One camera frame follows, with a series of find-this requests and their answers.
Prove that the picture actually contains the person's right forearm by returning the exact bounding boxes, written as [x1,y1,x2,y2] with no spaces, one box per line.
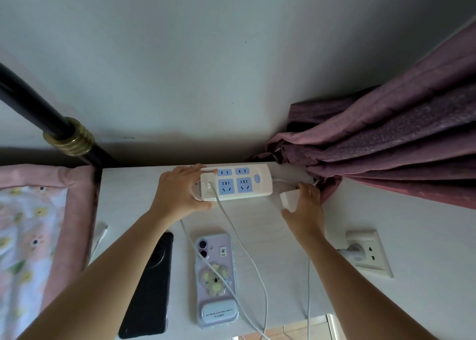
[296,232,441,340]

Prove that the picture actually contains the purple curtain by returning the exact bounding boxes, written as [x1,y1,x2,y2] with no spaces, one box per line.
[243,26,476,211]

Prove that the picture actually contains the white wall socket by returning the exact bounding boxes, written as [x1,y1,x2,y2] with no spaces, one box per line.
[345,230,394,279]

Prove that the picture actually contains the black smartphone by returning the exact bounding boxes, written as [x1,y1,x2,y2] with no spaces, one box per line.
[118,231,175,340]

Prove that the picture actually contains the purple smartphone with koala case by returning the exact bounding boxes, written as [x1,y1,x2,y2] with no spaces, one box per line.
[194,233,239,329]

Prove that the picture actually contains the white power strip blue sockets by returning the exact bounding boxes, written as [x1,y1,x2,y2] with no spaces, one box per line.
[191,164,273,203]

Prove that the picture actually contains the white charger adapter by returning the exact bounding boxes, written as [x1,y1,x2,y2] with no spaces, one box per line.
[279,190,302,212]

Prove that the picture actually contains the white cable with connector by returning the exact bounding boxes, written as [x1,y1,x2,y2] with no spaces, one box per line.
[89,222,109,264]

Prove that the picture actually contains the white power strip cord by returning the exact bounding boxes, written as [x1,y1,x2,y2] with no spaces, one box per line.
[271,175,317,186]

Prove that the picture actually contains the person's left forearm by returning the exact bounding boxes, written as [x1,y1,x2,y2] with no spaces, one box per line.
[17,209,180,340]

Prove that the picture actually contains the pink floral blanket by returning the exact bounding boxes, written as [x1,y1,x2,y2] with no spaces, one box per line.
[0,164,98,340]

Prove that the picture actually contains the white plug in wall socket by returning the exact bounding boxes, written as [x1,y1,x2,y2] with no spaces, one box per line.
[337,243,367,265]

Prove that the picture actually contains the white charging cable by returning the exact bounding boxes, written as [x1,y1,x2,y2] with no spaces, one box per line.
[213,196,269,335]
[180,219,273,340]

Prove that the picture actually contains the black bed post gold ring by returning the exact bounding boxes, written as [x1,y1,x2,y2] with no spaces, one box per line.
[0,62,124,168]

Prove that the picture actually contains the person's left hand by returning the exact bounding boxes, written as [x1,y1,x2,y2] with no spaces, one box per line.
[148,164,216,228]

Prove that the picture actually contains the person's right hand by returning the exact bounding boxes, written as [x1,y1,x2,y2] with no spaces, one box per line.
[281,183,327,244]

